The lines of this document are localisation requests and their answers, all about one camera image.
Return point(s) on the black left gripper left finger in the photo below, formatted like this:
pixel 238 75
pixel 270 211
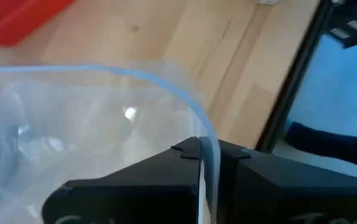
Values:
pixel 141 189

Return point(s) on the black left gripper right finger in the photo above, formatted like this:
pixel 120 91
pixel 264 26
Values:
pixel 290 193

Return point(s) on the clear plastic storage basket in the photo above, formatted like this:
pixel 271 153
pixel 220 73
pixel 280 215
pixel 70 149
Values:
pixel 72 124

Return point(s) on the dark blue floor bar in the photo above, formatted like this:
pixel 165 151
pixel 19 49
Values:
pixel 337 146

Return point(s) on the red plastic basket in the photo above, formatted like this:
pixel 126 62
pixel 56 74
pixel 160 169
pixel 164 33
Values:
pixel 13 18

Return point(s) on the black aluminium frame rail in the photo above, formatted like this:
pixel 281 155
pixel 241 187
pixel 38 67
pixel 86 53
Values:
pixel 293 77

